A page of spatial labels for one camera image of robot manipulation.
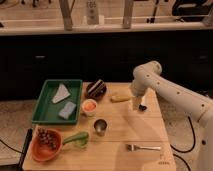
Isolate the yellow banana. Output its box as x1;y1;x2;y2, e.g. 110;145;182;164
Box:
111;96;131;103

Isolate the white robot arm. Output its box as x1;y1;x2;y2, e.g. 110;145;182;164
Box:
131;61;213;171

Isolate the small metal cup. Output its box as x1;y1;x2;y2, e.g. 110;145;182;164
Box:
94;119;107;136

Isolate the white cup with orange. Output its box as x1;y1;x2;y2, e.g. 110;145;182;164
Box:
81;99;97;117

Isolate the chocolate cake slice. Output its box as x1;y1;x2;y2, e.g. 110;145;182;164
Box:
85;79;107;100

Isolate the silver fork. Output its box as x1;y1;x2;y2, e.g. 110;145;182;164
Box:
125;144;161;151

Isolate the green bell pepper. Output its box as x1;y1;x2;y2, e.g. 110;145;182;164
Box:
62;131;89;148

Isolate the white triangular cloth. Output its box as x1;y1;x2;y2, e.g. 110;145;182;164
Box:
52;83;70;104

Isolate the green plastic tray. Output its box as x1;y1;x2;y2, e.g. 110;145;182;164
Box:
32;79;82;125

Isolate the dark grapes bunch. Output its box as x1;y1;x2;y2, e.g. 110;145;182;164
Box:
37;128;56;150

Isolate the orange bowl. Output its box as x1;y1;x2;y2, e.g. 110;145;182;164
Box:
30;129;62;162

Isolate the black bar at table edge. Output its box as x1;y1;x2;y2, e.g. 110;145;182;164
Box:
17;128;33;171

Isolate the black cable right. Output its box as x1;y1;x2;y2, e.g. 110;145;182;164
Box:
169;114;198;171

